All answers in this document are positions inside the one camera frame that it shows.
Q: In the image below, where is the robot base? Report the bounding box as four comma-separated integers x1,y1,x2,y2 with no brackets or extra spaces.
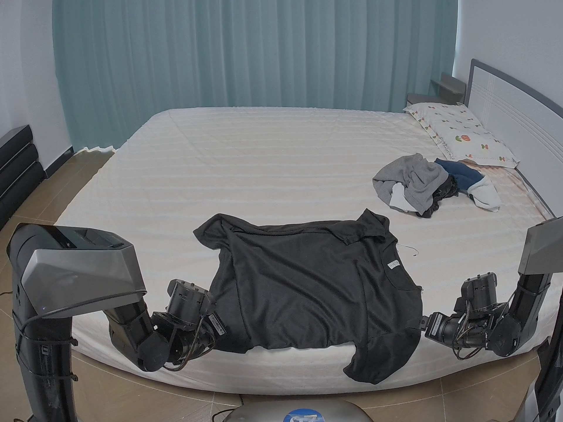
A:
223,400,366,422

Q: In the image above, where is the grey bedside table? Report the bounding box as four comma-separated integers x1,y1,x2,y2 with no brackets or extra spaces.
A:
406,72,467,106

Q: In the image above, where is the black chest of drawers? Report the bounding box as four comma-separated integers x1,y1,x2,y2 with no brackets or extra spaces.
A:
0,124,45,229

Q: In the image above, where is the black T-shirt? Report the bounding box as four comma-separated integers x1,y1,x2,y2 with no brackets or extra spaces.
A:
194,208,424,386

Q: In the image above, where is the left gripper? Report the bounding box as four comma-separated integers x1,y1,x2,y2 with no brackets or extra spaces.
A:
200,307,228,348

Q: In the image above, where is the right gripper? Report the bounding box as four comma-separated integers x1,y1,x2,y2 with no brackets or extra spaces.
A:
425,311,462,347

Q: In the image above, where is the pile of clothes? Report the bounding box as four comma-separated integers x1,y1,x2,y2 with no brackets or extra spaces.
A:
372,153,502,219

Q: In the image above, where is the bed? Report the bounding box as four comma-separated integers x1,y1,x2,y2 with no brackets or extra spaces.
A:
53,58,563,408

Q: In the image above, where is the white printed pillow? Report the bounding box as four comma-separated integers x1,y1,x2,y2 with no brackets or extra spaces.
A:
403,102,520,169

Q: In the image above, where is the blue-green curtain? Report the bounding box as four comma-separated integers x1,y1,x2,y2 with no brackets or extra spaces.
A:
52,0,458,154

